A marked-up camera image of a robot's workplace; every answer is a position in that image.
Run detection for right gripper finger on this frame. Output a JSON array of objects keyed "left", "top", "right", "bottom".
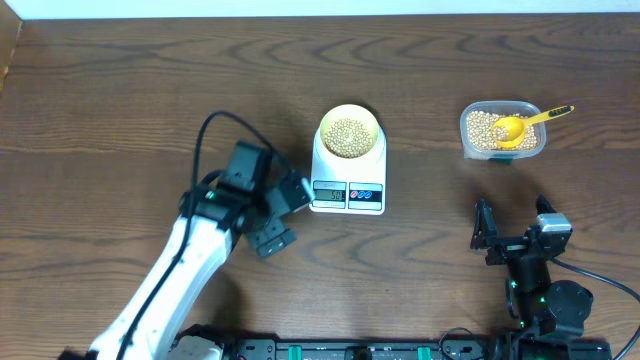
[
  {"left": 472, "top": 199, "right": 498, "bottom": 240},
  {"left": 535, "top": 195, "right": 556, "bottom": 215}
]

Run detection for yellow measuring scoop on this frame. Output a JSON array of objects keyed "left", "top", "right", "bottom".
[{"left": 490, "top": 105, "right": 575, "bottom": 148}]

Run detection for yellow-green bowl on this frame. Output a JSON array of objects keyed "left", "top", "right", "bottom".
[{"left": 319, "top": 104, "right": 381, "bottom": 159}]

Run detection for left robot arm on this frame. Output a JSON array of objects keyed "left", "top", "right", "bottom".
[{"left": 82, "top": 141, "right": 314, "bottom": 360}]

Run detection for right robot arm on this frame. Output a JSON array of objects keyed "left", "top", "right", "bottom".
[{"left": 470, "top": 196, "right": 594, "bottom": 359}]

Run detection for white digital kitchen scale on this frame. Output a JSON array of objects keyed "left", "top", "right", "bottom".
[{"left": 310, "top": 120, "right": 387, "bottom": 215}]

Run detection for soybeans in bowl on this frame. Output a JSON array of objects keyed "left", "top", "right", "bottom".
[{"left": 323, "top": 118, "right": 375, "bottom": 159}]

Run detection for clear plastic container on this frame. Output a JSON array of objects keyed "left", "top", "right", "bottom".
[{"left": 460, "top": 101, "right": 547, "bottom": 161}]

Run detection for right black cable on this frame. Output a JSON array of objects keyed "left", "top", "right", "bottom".
[{"left": 549, "top": 257, "right": 640, "bottom": 360}]

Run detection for black cable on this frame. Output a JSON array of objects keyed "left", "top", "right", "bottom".
[
  {"left": 549, "top": 257, "right": 640, "bottom": 360},
  {"left": 114, "top": 110, "right": 296, "bottom": 360}
]

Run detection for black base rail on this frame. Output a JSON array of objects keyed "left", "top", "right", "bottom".
[{"left": 169, "top": 338, "right": 612, "bottom": 360}]

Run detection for left black cable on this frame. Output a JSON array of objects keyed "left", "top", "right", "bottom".
[{"left": 114, "top": 110, "right": 296, "bottom": 360}]

